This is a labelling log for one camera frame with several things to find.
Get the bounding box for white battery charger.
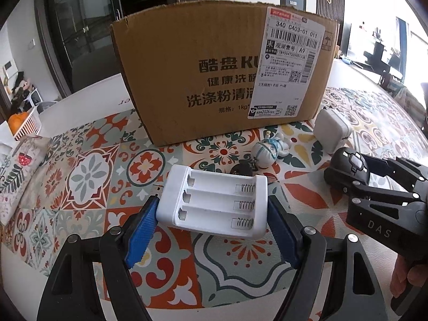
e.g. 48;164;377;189
153;165;269;239

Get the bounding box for white plastic basket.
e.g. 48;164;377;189
13;105;42;141

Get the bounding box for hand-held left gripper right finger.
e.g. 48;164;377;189
267;195;402;321

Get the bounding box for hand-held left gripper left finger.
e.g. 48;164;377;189
37;197;160;321

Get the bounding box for dark glass sliding door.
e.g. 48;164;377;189
33;0;215;97

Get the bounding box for white figure keychain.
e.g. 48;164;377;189
231;130;291;178

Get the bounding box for patterned floral table runner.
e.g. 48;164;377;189
0;85;428;300

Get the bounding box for orange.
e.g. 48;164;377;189
7;113;30;135

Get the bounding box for plush toys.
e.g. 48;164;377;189
10;71;36;102

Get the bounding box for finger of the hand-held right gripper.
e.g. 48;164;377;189
324;168;417;205
363;155;428;188

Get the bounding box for white shelf rack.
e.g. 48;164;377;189
20;89;59;114

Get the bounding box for floral tissue cover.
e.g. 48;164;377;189
0;134;52;224

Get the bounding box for brown cardboard box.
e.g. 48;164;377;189
110;0;342;148

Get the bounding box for person's right hand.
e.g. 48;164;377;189
389;256;419;301

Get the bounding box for television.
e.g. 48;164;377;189
344;23;406;75

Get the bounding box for white charger plug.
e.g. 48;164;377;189
314;109;353;154

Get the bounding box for wooden chair with blanket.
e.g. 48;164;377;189
388;74;428;126

